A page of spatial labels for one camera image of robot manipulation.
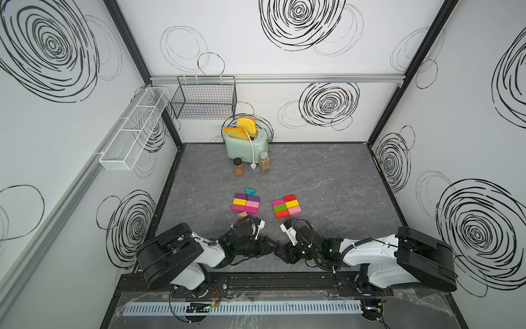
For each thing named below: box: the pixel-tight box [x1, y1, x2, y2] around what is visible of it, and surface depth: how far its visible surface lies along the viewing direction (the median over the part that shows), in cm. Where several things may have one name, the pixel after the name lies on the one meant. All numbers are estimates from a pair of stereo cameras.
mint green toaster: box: [223, 128, 269, 164], surface depth 104 cm
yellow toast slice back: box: [236, 116, 258, 136], surface depth 104 cm
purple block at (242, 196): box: [234, 192, 248, 201], surface depth 100 cm
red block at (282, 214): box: [274, 209, 290, 220], surface depth 93 cm
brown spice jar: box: [232, 157, 245, 177], surface depth 104 cm
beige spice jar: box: [258, 150, 271, 173], surface depth 104 cm
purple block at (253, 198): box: [247, 195, 261, 203], surface depth 100 cm
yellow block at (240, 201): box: [232, 198, 248, 207], surface depth 98 cm
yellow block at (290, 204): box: [284, 199, 300, 209], surface depth 96 cm
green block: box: [273, 203, 288, 213], surface depth 96 cm
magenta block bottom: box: [271, 198, 285, 208], surface depth 98 cm
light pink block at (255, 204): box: [245, 200, 260, 208], surface depth 96 cm
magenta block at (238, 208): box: [231, 203, 246, 212], surface depth 96 cm
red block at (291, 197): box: [282, 193, 297, 203], surface depth 98 cm
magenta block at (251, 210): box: [244, 205, 259, 215], surface depth 95 cm
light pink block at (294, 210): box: [287, 205, 303, 216], surface depth 94 cm
